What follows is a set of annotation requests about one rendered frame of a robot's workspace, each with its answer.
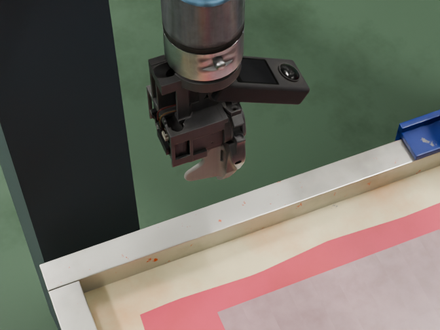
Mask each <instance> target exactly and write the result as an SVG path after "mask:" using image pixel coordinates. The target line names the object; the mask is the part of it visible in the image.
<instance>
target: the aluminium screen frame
mask: <svg viewBox="0 0 440 330"><path fill-rule="evenodd" d="M438 166H440V152H439V153H435V154H433V155H430V156H427V157H424V158H421V159H418V160H415V159H414V157H413V156H412V154H411V153H410V151H409V150H408V148H407V146H406V145H405V143H404V142H403V140H402V139H399V140H397V141H394V142H391V143H388V144H385V145H383V146H380V147H377V148H374V149H371V150H368V151H365V152H363V153H360V154H357V155H354V156H351V157H348V158H345V159H342V160H339V161H336V162H334V163H331V164H328V165H325V166H322V167H320V168H316V169H314V170H310V171H308V172H305V173H303V174H299V175H296V176H293V177H290V178H288V179H285V180H282V181H279V182H276V183H273V184H271V185H267V186H265V187H261V188H259V189H256V190H254V191H250V192H247V193H244V194H241V195H239V196H235V197H233V198H229V199H227V200H224V201H222V202H218V203H216V204H212V205H210V206H207V207H205V208H201V209H199V210H196V211H192V212H190V213H186V214H184V215H181V216H179V217H175V218H173V219H169V220H167V221H164V222H161V223H158V224H155V225H152V226H150V227H147V228H144V229H141V230H137V231H135V232H132V233H130V234H126V235H124V236H120V237H118V238H115V239H112V240H109V241H106V242H103V243H101V244H98V245H95V246H92V247H88V248H86V249H83V250H80V251H77V252H75V253H72V254H69V255H66V256H63V257H60V258H57V259H55V260H52V261H49V262H46V263H43V264H40V265H39V267H40V269H41V273H42V275H43V279H44V281H45V285H46V288H47V291H48V294H49V296H50V300H51V302H52V305H53V308H54V311H55V314H56V317H57V319H58V323H59V325H60V329H61V330H97V328H96V324H95V322H94V319H93V317H92V314H91V311H90V308H89V306H88V303H87V301H86V297H85V295H84V293H86V292H88V291H91V290H93V289H97V288H99V287H102V286H105V285H108V284H111V283H113V282H117V281H119V280H122V279H125V278H128V277H130V276H133V275H136V274H139V273H141V272H145V271H147V270H150V269H152V268H156V267H158V266H161V265H165V264H166V263H170V262H172V261H175V260H178V259H181V258H184V257H186V256H189V255H192V254H194V253H198V252H200V251H203V250H205V249H209V248H212V247H214V246H218V245H219V244H223V243H225V242H228V241H231V240H234V239H237V238H239V237H242V236H245V235H247V234H251V233H253V232H256V231H258V230H262V229H265V228H267V227H271V226H273V225H276V224H278V223H282V222H284V221H287V220H290V219H292V218H295V217H298V216H301V215H304V214H306V213H309V212H311V211H315V210H318V209H320V208H324V207H326V206H329V205H331V204H335V203H337V202H340V201H343V200H346V199H348V198H351V197H354V196H357V195H359V194H363V193H366V192H368V191H371V190H373V189H377V188H379V187H382V186H385V185H388V184H390V183H393V182H396V181H399V180H401V179H405V178H407V177H410V176H412V175H416V174H419V173H421V172H425V171H426V170H430V169H432V168H435V167H438Z"/></svg>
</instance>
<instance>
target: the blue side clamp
mask: <svg viewBox="0 0 440 330"><path fill-rule="evenodd" d="M399 139H402V140H403V142H404V143H405V145H406V146H407V148H408V150H409V151H410V153H411V154H412V156H413V157H414V159H415V160H418V159H421V158H424V157H427V156H430V155H433V154H435V153H439V152H440V110H438V111H434V112H432V113H428V114H426V115H422V116H421V117H417V118H415V119H411V120H408V121H405V122H402V123H400V124H399V127H398V130H397V135H396V137H395V141H397V140H399Z"/></svg>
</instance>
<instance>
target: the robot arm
mask: <svg viewBox="0 0 440 330"><path fill-rule="evenodd" d="M160 2H161V11H162V28H163V38H164V53H165V55H161V56H158V57H155V58H151V59H149V60H148V61H149V74H150V81H151V84H150V85H148V86H146V87H147V99H148V106H149V117H150V119H154V120H155V126H156V130H157V136H158V138H159V140H160V142H161V144H162V147H163V149H164V151H165V153H166V155H170V158H171V160H172V167H176V166H179V165H182V164H185V163H188V162H193V161H195V160H199V159H201V158H202V160H201V161H200V162H199V163H198V164H196V165H195V166H193V167H192V168H190V169H189V170H187V171H186V172H185V175H184V178H185V179H186V180H187V181H195V180H199V179H205V178H209V177H215V176H216V178H217V179H219V180H222V179H225V178H228V177H230V176H231V175H232V174H233V173H234V172H236V170H238V169H240V168H241V166H242V165H243V163H244V162H245V159H246V146H245V143H246V139H245V137H244V136H245V135H246V120H245V116H244V112H243V109H242V107H241V105H240V102H248V103H277V104H293V105H298V104H300V103H301V102H302V101H303V99H305V97H306V96H307V94H308V93H309V91H310V88H309V87H308V85H307V83H306V81H305V80H304V78H303V76H302V75H301V72H300V71H299V69H298V67H297V66H296V64H295V62H294V61H293V60H287V59H279V58H262V57H254V56H243V54H244V20H245V2H246V0H160ZM152 101H153V105H152ZM153 108H154V109H153Z"/></svg>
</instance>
